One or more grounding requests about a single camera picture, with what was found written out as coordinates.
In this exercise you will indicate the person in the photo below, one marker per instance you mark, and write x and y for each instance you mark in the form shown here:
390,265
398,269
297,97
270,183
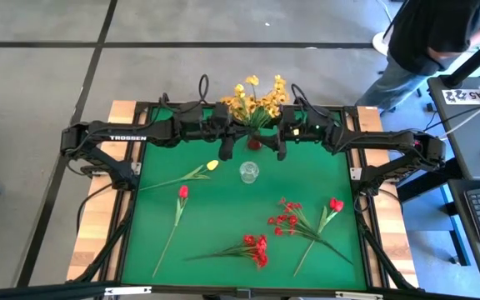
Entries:
423,33

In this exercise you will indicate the grey desk with label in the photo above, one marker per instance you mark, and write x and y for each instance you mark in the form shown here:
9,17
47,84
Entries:
465,125

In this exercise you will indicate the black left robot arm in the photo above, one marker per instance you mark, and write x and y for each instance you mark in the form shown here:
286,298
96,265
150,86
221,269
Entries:
127,135

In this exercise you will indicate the black slanted pole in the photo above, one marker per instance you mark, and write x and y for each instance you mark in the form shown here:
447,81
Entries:
473,62

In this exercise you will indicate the yellow small-blossom flower bunch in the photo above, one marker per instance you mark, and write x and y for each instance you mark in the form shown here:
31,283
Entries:
238,104
275,100

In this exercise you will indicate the blue desk leg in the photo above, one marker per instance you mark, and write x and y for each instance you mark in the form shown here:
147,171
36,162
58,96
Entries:
456,233

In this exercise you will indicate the clear glass vase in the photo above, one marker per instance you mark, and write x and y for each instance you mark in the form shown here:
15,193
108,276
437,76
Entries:
249,171

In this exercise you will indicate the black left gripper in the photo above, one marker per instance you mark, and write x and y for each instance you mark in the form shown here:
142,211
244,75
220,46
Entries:
223,129

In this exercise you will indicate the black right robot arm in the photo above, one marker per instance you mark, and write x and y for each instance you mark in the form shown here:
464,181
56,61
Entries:
381,139

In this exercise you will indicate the grey desk with keyboard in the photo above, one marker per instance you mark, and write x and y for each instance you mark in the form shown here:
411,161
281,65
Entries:
469,258

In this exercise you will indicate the black metal table frame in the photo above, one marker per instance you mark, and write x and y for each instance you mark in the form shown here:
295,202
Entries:
181,288

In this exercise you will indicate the red tulip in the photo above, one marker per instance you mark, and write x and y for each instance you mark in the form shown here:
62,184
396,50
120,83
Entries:
336,205
183,192

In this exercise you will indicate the silver metal bracket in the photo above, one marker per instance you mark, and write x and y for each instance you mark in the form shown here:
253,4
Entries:
358,296
127,291

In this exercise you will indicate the green table mat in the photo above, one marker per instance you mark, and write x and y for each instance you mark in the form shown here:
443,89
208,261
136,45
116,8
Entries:
223,208

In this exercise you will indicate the yellow tulip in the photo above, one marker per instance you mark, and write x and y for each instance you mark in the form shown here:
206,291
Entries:
212,165
252,80

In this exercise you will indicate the white pillar with round base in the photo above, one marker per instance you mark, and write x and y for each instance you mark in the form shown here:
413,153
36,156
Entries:
379,43

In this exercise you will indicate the red glass vase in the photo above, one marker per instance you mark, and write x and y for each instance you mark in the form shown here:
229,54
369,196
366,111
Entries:
254,145

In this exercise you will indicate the white paper label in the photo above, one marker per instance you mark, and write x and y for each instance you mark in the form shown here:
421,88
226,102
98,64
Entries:
461,96

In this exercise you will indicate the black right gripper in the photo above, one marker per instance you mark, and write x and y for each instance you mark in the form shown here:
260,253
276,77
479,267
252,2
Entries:
293,125

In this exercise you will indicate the red small-blossom flower bunch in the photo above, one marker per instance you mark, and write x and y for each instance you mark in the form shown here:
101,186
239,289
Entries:
292,218
258,246

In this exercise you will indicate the black camera mount beam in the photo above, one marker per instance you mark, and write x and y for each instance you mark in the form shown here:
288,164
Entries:
36,292

